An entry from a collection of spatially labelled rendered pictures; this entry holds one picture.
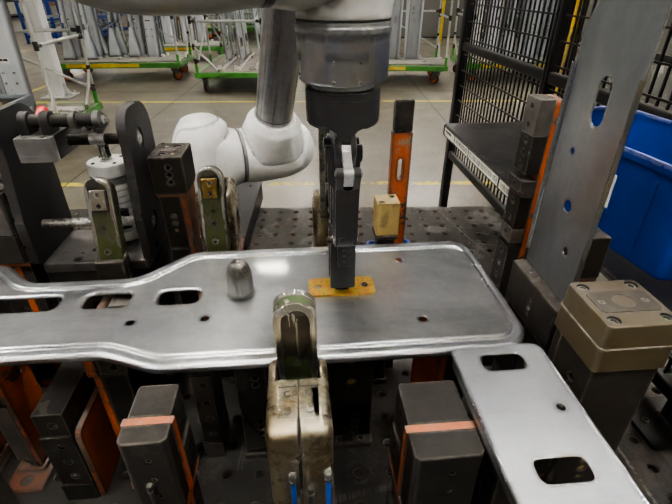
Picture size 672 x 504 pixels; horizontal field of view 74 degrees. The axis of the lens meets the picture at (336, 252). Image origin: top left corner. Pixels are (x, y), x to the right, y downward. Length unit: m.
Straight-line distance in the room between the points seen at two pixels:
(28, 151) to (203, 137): 0.57
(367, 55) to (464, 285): 0.32
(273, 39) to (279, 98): 0.15
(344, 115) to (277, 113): 0.77
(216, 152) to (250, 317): 0.77
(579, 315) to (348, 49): 0.35
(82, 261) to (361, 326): 0.46
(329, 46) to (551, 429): 0.39
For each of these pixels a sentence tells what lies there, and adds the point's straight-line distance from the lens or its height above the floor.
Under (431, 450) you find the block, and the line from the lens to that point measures 0.44.
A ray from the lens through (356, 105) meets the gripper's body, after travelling 0.45.
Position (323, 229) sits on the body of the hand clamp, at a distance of 0.68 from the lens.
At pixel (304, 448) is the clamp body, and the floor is 1.03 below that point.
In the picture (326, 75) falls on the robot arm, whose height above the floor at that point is 1.26.
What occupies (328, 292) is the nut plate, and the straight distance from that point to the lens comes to 0.56.
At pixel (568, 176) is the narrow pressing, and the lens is 0.60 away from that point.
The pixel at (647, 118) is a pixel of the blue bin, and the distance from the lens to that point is 0.88.
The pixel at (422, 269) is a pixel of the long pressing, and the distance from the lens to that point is 0.62.
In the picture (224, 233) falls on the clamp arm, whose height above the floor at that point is 1.01.
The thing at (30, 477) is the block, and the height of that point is 0.70.
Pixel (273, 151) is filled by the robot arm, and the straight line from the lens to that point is 1.26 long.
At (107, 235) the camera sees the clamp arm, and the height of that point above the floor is 1.03.
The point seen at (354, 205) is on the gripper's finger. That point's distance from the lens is 0.46.
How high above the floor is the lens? 1.34
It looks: 31 degrees down
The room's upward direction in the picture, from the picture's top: straight up
